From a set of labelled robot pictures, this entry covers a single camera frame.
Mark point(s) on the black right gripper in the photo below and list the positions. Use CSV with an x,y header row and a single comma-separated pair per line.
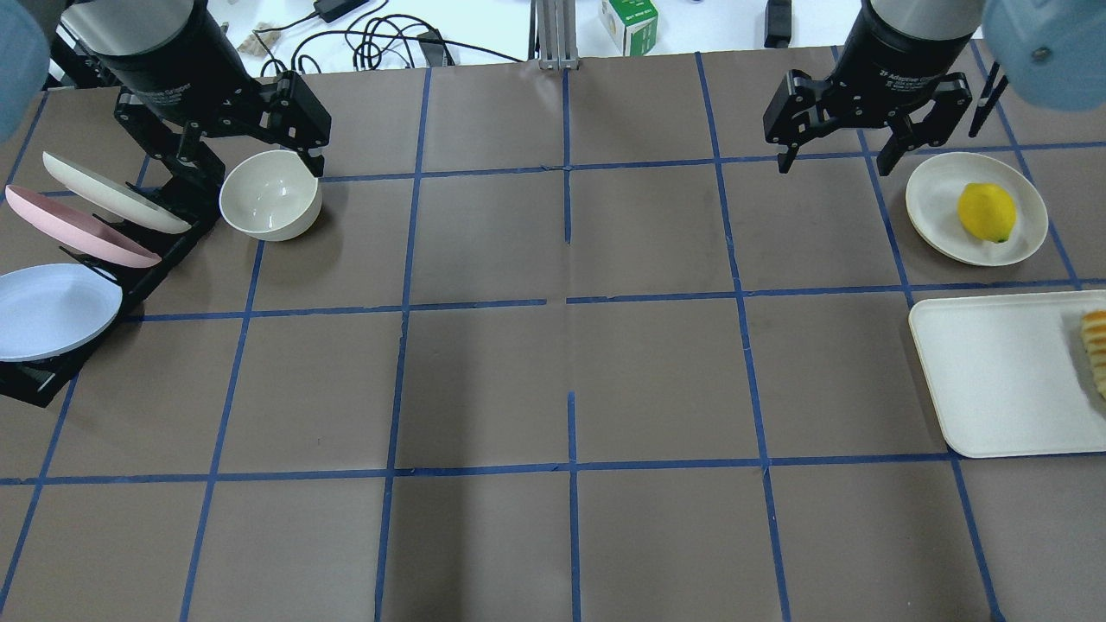
x,y
909,50

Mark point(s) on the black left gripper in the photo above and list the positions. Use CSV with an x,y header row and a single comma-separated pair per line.
x,y
160,65

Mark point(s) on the cream ceramic bowl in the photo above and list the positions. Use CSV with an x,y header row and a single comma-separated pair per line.
x,y
271,196

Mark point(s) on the yellow lemon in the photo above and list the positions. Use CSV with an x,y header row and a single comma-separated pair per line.
x,y
987,211

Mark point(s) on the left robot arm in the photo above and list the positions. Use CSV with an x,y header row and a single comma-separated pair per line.
x,y
29,29

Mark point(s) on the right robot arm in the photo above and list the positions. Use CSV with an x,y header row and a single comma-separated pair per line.
x,y
1049,52

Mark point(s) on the black dish rack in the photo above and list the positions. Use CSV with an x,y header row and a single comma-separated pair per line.
x,y
37,382

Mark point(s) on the cream round plate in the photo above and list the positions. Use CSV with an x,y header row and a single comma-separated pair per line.
x,y
933,193

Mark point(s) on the black device on table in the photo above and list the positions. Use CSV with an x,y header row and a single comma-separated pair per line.
x,y
778,23

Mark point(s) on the cream plate in rack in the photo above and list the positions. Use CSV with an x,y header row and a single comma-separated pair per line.
x,y
118,199

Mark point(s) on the black power adapter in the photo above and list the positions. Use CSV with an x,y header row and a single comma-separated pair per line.
x,y
331,10

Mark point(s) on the pink plate in rack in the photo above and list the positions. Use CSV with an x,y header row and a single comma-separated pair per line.
x,y
80,231

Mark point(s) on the green white carton box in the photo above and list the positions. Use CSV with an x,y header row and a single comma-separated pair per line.
x,y
633,25

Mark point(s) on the light blue plate in rack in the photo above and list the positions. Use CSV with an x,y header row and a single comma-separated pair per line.
x,y
50,309

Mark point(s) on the cream rectangular tray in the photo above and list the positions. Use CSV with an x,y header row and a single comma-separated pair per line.
x,y
1008,374

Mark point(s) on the sliced yellow fruit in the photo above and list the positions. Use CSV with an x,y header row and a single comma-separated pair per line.
x,y
1093,340

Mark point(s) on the aluminium frame post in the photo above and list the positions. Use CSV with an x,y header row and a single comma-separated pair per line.
x,y
553,35

